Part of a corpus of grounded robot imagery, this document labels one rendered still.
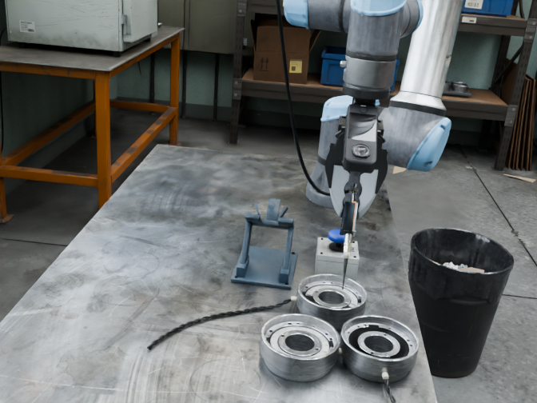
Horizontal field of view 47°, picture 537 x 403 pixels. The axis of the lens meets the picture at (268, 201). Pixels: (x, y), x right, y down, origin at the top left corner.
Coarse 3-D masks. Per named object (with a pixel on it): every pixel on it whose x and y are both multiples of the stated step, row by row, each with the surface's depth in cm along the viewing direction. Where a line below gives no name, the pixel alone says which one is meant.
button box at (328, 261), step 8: (320, 240) 109; (328, 240) 110; (320, 248) 106; (328, 248) 107; (336, 248) 106; (352, 248) 107; (320, 256) 104; (328, 256) 104; (336, 256) 104; (352, 256) 105; (320, 264) 105; (328, 264) 104; (336, 264) 104; (352, 264) 104; (320, 272) 105; (328, 272) 105; (336, 272) 105; (352, 272) 105
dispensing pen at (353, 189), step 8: (352, 184) 100; (352, 192) 100; (352, 200) 100; (344, 208) 98; (352, 208) 98; (344, 216) 98; (352, 216) 98; (344, 224) 97; (352, 224) 97; (344, 232) 98; (344, 240) 99; (344, 248) 98; (344, 256) 98; (344, 264) 98; (344, 272) 98
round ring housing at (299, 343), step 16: (272, 320) 86; (288, 320) 88; (304, 320) 88; (320, 320) 87; (288, 336) 85; (304, 336) 85; (336, 336) 83; (272, 352) 79; (288, 352) 81; (304, 352) 81; (336, 352) 81; (272, 368) 81; (288, 368) 79; (304, 368) 79; (320, 368) 79
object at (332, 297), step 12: (312, 276) 98; (324, 276) 99; (336, 276) 99; (300, 288) 96; (324, 288) 97; (348, 288) 98; (360, 288) 96; (300, 300) 93; (324, 300) 97; (336, 300) 97; (348, 300) 94; (300, 312) 95; (312, 312) 91; (324, 312) 90; (336, 312) 90; (348, 312) 90; (360, 312) 92; (336, 324) 90
